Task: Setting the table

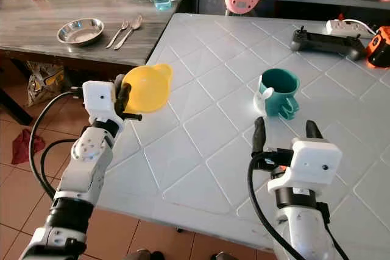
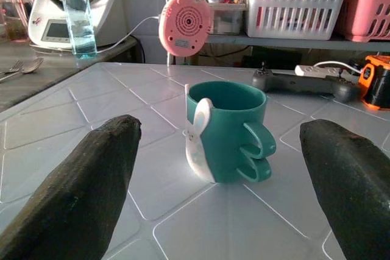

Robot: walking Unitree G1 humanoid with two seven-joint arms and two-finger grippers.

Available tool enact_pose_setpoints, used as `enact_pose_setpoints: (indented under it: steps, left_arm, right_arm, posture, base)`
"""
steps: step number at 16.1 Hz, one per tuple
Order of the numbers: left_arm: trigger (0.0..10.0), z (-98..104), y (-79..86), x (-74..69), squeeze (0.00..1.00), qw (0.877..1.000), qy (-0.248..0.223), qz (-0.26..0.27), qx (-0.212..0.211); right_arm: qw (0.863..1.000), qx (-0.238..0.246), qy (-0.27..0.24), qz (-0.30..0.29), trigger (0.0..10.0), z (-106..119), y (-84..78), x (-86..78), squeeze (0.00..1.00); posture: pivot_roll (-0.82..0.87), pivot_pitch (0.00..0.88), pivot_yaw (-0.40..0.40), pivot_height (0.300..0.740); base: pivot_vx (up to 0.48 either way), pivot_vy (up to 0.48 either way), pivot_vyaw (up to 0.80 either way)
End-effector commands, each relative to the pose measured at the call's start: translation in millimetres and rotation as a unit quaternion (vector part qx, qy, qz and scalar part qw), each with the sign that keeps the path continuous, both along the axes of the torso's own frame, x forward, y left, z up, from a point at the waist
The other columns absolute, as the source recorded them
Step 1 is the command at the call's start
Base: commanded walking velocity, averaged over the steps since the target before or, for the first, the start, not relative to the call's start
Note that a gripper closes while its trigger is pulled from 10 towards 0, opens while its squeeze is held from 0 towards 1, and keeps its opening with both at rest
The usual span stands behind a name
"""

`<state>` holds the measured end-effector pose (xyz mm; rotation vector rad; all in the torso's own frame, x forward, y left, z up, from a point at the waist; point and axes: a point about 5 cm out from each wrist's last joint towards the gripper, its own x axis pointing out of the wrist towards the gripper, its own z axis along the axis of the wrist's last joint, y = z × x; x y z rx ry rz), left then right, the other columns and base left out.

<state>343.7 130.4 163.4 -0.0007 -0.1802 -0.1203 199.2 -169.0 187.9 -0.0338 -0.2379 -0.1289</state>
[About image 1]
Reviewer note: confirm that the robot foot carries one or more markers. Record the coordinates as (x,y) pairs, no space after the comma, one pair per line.
(146,256)
(223,256)

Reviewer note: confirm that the black remote controller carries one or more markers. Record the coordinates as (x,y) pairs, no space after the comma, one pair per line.
(329,44)

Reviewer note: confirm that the orange black device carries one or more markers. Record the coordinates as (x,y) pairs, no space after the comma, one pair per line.
(379,47)

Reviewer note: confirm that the round steel bowl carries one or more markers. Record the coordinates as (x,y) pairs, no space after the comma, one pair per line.
(80,32)

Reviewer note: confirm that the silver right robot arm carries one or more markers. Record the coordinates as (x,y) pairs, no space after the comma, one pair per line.
(304,229)

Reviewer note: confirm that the crumpled printed plastic bag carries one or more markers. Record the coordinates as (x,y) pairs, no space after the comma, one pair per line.
(44,83)

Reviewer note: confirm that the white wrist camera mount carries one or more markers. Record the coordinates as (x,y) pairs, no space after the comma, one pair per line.
(311,162)
(99,101)

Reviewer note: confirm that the teal plastic mug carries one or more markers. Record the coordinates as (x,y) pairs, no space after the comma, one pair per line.
(283,92)

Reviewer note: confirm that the small white plastic piece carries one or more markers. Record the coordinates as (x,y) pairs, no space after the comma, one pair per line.
(262,100)

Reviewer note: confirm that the red cloth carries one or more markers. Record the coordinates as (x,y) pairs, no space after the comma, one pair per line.
(23,146)

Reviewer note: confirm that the steel spoon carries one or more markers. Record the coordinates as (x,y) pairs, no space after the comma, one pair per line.
(134,23)

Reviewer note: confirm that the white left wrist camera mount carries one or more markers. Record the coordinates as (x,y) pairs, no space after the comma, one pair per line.
(99,101)

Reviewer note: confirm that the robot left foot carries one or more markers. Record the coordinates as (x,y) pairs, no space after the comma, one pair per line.
(146,256)

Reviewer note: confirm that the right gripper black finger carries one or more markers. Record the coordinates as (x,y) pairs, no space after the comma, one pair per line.
(259,135)
(314,130)

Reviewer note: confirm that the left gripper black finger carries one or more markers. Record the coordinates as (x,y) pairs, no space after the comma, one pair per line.
(127,97)
(119,92)

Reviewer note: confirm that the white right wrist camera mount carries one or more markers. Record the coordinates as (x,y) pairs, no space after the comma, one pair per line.
(311,162)

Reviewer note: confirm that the steel fork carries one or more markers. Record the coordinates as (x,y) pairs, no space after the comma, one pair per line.
(117,33)

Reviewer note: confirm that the white power strip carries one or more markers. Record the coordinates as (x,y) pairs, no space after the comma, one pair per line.
(344,26)

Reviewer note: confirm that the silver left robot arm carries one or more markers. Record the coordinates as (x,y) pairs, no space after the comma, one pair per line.
(82,175)

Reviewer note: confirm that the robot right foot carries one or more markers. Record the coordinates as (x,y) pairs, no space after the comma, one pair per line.
(223,256)

